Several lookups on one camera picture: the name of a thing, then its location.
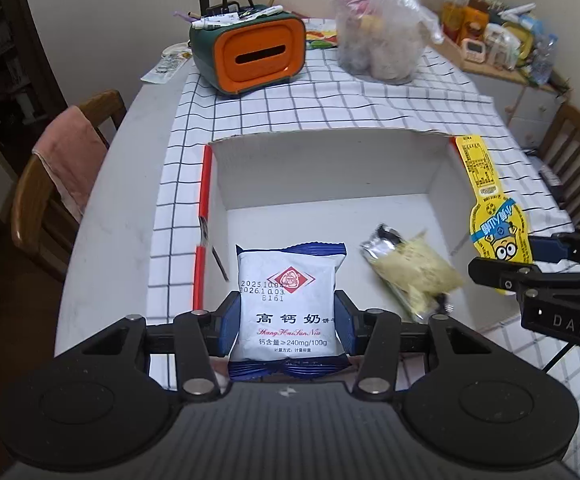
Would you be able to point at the yellow cartoon snack packet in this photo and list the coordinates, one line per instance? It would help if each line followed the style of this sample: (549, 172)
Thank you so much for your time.
(485, 180)

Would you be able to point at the dark bookshelf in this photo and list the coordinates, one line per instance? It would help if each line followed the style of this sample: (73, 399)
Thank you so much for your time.
(5, 35)

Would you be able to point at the white marker pen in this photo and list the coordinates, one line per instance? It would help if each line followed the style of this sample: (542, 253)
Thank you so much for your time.
(240, 16)

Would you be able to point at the white blue biscuit packet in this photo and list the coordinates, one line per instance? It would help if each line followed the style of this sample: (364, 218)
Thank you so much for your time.
(287, 310)

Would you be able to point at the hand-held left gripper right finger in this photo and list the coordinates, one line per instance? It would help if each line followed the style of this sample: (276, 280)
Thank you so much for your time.
(342, 322)

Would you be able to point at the red cardboard box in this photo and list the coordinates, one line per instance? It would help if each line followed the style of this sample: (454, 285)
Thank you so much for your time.
(320, 175)

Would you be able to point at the orange lidded jar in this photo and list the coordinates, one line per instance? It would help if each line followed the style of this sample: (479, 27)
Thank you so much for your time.
(477, 17)

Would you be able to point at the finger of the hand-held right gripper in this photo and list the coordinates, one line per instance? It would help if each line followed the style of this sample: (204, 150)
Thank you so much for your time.
(490, 272)
(550, 249)

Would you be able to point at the colourful printed packet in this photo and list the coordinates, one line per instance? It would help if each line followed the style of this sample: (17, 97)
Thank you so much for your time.
(321, 37)

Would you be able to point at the orange green storage box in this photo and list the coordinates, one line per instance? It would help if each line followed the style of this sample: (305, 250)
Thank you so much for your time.
(255, 52)

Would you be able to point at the clear water bottle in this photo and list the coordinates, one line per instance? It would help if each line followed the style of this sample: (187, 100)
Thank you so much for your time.
(544, 62)

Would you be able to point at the white tube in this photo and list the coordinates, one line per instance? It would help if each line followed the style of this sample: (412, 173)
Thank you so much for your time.
(517, 10)

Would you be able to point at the pale yellow cake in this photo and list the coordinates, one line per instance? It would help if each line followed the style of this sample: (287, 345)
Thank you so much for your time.
(415, 270)

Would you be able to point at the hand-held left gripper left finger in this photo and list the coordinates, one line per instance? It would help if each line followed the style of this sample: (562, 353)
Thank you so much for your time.
(227, 325)

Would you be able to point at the clear plastic bag of snacks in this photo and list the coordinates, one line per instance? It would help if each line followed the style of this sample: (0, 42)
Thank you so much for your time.
(380, 35)

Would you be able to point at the pink towel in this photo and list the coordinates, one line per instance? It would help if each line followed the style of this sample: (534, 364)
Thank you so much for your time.
(70, 155)

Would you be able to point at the yellow container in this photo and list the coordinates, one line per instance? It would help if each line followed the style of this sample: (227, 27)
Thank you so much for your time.
(520, 45)

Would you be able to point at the orange juice bottle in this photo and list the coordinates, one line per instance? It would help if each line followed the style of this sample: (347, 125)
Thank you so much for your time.
(452, 17)

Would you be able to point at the black object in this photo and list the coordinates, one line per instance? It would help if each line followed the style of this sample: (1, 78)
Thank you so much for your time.
(552, 182)

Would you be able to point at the wooden chair with towel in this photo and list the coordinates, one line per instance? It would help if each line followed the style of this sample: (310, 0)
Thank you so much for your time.
(30, 200)

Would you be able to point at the white paper packets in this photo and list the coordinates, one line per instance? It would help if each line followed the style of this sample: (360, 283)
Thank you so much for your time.
(167, 65)

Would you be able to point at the white side cabinet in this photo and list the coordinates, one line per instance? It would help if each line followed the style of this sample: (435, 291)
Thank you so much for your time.
(520, 105)

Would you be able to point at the white kitchen timer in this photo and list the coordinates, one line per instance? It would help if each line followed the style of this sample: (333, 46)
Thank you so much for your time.
(472, 50)

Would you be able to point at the white black checked tablecloth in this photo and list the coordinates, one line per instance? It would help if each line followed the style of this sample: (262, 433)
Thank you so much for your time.
(270, 110)

